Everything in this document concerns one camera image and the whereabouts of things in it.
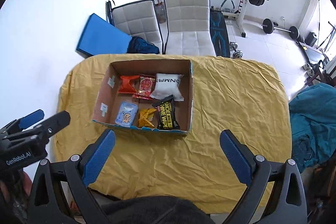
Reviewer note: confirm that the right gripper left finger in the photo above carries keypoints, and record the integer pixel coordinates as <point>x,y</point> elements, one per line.
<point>95,155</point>

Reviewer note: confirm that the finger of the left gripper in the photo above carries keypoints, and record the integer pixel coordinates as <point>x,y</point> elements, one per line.
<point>53,124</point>
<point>27,121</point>

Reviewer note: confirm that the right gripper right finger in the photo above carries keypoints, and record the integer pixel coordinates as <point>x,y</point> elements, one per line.
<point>238,155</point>

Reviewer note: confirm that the light blue tissue pack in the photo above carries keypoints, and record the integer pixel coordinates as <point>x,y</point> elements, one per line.
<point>126,114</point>

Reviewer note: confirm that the yellow snack bag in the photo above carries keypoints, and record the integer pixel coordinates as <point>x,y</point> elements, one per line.
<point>145,118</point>

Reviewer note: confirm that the orange snack bag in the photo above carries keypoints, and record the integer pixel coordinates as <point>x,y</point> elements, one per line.
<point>127,85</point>

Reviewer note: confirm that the black shoe shine wipes pack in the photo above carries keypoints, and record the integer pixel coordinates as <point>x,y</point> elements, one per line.
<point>166,111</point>

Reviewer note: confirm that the red floral snack pack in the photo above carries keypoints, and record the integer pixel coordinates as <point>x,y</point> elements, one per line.
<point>145,88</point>

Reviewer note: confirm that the white foam pouch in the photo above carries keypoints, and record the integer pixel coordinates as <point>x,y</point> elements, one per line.
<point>167,85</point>

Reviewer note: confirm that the yellow tablecloth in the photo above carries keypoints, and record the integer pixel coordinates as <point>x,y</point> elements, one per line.
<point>246,97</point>

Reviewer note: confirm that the black garment at bottom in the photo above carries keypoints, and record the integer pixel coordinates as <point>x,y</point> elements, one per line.
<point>155,209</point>

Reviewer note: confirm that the teal blanket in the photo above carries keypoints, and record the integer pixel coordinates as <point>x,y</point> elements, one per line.
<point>312,121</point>

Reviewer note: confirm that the cardboard box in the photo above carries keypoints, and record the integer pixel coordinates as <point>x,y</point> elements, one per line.
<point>109,99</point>

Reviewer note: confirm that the blue foam mat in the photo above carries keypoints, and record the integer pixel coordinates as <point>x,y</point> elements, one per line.
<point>100,37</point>

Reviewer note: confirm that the small dumbbell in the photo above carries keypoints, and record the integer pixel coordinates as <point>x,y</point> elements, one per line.
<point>236,54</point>

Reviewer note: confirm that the dark blue jacket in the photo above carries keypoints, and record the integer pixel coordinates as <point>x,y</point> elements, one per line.
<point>141,46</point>

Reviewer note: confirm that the black bench pad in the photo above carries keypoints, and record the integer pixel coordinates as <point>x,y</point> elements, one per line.
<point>219,34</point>

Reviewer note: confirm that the left white padded chair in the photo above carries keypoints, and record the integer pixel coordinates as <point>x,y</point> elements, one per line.
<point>136,19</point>

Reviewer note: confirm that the white padded chair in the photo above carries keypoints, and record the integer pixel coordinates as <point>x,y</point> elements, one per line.
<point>136,19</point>
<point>188,28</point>

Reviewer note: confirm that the short barbell on floor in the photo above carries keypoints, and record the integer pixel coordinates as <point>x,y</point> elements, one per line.
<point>268,27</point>

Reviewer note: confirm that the right white padded chair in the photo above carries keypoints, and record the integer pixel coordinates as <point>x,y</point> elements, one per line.
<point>188,28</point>

